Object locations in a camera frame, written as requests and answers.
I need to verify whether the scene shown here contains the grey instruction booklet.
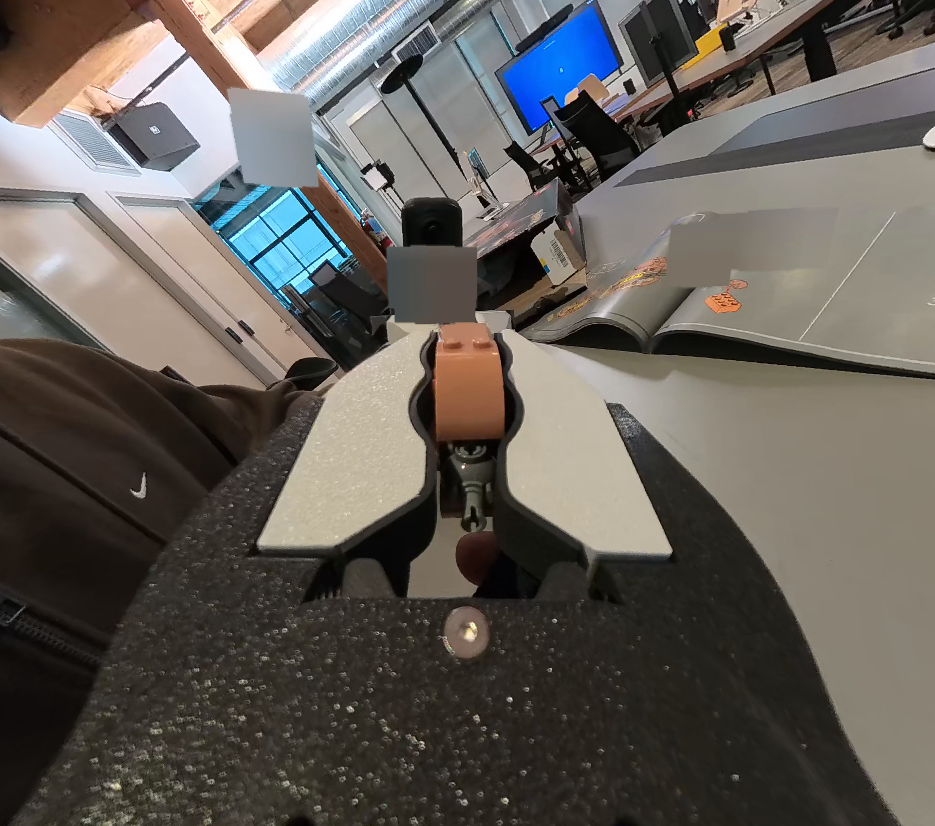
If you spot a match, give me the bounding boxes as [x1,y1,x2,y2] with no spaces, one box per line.
[521,208,935,379]

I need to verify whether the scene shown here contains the black pole stand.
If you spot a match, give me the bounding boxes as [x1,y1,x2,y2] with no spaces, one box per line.
[378,54,479,188]

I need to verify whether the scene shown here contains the grey desk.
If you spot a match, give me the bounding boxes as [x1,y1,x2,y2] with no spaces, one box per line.
[504,44,935,826]

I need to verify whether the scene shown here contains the wooden post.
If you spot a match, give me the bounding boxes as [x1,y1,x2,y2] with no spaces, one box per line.
[310,157,390,295]

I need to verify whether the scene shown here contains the black video bar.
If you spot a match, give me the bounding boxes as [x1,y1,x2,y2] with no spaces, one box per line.
[514,4,576,54]

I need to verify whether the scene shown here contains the person's brown jacket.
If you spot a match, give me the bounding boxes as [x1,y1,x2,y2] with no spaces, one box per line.
[0,338,326,826]

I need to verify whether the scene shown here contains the black wall speaker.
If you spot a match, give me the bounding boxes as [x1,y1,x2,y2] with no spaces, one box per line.
[108,101,202,172]

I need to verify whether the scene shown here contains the long office table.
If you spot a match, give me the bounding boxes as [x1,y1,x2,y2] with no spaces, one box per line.
[610,0,907,114]

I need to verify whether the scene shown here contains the printed toy box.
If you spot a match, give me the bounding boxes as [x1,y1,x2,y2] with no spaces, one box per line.
[462,178,587,292]

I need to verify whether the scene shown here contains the yellow box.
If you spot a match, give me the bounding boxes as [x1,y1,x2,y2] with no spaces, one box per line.
[679,30,726,71]

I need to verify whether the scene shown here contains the wall vent grille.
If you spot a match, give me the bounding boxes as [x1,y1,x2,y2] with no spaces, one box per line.
[50,109,141,175]

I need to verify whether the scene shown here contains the black office chair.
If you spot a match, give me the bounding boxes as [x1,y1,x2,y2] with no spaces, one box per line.
[503,141,558,193]
[548,88,641,186]

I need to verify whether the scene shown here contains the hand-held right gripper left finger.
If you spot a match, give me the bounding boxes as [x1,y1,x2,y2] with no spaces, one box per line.
[256,329,438,558]

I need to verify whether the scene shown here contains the blue wall screen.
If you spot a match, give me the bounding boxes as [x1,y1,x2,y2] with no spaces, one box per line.
[494,0,625,137]

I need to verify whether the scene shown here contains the brown toy brick assembly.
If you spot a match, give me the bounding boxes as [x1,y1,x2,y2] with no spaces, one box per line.
[432,322,506,536]

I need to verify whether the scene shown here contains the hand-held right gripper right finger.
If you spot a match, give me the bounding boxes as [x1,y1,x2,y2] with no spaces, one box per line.
[495,329,673,563]

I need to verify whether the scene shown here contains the black desktop monitor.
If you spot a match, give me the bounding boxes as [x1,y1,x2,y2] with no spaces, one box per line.
[617,0,700,91]

